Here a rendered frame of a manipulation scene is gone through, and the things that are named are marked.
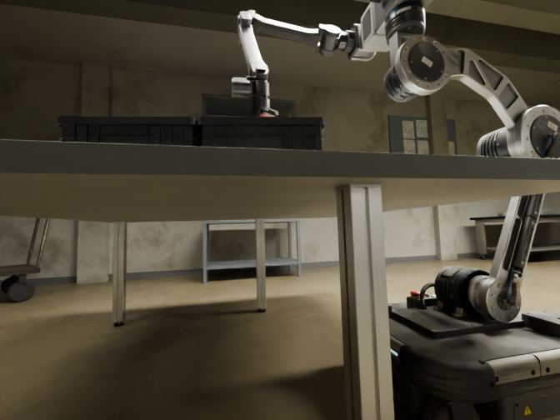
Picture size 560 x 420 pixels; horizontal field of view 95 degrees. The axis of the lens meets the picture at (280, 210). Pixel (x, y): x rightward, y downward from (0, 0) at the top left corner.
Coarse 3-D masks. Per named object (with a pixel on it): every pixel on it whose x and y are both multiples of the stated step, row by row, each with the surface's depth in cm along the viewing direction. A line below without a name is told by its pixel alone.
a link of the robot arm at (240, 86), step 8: (256, 72) 86; (264, 72) 86; (232, 80) 83; (240, 80) 84; (248, 80) 86; (264, 80) 88; (232, 88) 83; (240, 88) 83; (248, 88) 84; (232, 96) 84; (240, 96) 85; (248, 96) 85
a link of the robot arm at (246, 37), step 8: (240, 16) 105; (248, 16) 105; (240, 24) 105; (248, 24) 106; (240, 32) 105; (248, 32) 104; (240, 40) 106; (248, 40) 100; (248, 48) 97; (256, 48) 98; (248, 56) 94; (256, 56) 95; (248, 64) 93; (256, 64) 90; (264, 64) 91; (248, 72) 95
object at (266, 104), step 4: (260, 96) 84; (264, 96) 85; (252, 100) 86; (256, 100) 84; (260, 100) 84; (264, 100) 84; (268, 100) 86; (256, 104) 84; (260, 104) 84; (264, 104) 84; (268, 104) 85; (256, 108) 84; (260, 108) 82; (264, 108) 81; (268, 108) 82; (252, 112) 85; (268, 112) 84; (272, 112) 84; (276, 112) 84; (248, 116) 86
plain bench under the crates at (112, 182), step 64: (0, 192) 43; (64, 192) 45; (128, 192) 47; (192, 192) 49; (256, 192) 52; (320, 192) 55; (384, 192) 58; (448, 192) 61; (512, 192) 66; (256, 256) 186; (384, 256) 44; (384, 320) 43; (384, 384) 42
